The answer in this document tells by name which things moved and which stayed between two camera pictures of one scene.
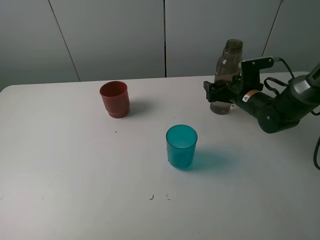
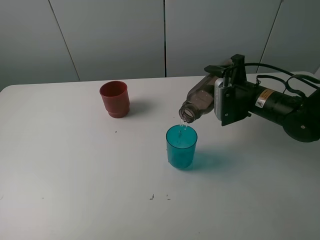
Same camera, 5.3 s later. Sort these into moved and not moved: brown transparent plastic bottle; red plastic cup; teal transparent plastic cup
Moved: brown transparent plastic bottle
Not moved: teal transparent plastic cup; red plastic cup
